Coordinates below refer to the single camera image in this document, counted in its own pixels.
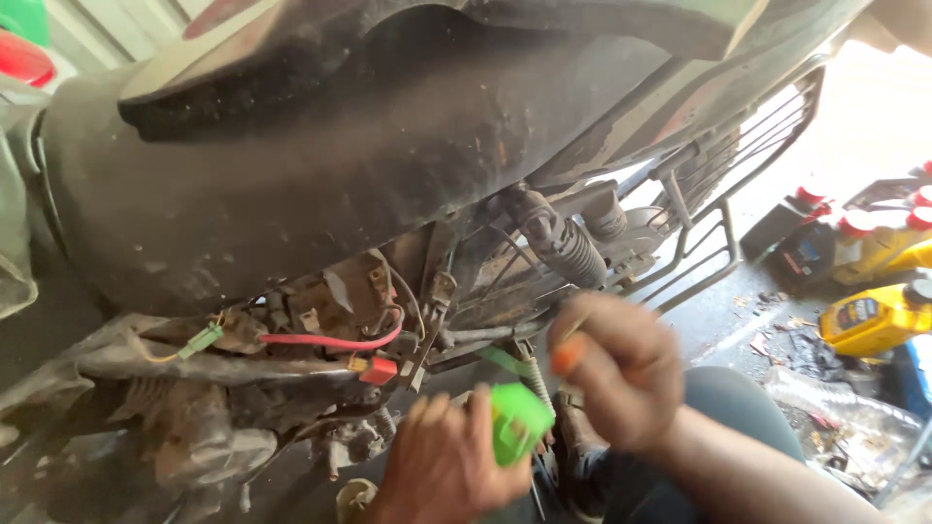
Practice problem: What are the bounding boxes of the person's left hand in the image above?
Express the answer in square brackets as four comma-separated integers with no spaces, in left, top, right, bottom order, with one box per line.
[367,386,533,524]

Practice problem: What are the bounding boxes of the person's right hand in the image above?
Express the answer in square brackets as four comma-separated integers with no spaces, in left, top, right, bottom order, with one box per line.
[546,291,685,457]

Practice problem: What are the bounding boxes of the orange handle screwdriver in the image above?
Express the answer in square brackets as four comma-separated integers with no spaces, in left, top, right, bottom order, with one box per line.
[549,316,589,377]

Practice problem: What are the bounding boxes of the bright green relay box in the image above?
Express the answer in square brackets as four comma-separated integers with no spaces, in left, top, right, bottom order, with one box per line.
[489,383,556,467]

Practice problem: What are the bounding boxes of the metal coil spring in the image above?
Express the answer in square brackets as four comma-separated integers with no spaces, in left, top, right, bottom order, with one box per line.
[518,348,556,419]

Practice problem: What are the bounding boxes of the beige round cap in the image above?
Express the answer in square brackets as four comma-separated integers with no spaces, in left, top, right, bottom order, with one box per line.
[335,478,380,524]

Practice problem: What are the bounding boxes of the grey rear shock absorber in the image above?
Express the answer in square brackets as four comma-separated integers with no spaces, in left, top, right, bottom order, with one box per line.
[510,185,611,291]

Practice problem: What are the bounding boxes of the person's blue jeans leg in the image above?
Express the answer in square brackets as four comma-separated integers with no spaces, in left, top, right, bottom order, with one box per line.
[535,366,805,524]

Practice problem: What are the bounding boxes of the clear plastic bottle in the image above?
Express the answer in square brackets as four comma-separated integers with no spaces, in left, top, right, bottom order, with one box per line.
[763,366,926,441]

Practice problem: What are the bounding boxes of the black oil bottle red cap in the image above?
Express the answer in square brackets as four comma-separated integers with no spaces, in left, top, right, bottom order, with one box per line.
[770,215,838,286]

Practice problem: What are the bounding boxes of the black dusty motorcycle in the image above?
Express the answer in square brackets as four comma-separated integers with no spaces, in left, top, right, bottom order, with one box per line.
[0,0,875,524]

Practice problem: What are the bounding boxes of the yellow oil bottle black cap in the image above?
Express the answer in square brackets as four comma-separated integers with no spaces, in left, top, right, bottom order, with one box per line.
[818,280,932,358]

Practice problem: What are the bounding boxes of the yellow oil bottle red cap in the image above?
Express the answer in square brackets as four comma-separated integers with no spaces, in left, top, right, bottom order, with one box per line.
[832,207,932,286]

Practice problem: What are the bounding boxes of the blue plastic container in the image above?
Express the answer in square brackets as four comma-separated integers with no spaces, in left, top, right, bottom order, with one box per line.
[894,342,932,423]

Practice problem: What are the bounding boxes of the red plastic container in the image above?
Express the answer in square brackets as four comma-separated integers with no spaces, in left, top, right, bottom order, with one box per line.
[0,29,57,88]

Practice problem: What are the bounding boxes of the green plastic container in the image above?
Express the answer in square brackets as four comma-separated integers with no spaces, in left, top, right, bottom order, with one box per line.
[0,0,50,46]

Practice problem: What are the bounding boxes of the green sleeved cable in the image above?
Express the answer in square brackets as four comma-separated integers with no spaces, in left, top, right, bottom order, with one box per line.
[477,345,534,378]

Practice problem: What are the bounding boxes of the red wire connector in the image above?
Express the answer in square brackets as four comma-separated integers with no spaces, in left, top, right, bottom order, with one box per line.
[348,354,399,387]

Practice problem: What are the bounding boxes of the red wire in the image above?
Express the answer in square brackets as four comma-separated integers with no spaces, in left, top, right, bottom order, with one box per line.
[258,306,406,352]

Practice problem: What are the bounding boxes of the metal wire side guard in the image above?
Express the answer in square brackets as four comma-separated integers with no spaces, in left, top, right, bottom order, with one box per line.
[619,69,826,315]

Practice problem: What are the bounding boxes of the small green wire connector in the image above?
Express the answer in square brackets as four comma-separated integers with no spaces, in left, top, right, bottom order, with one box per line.
[177,322,224,361]

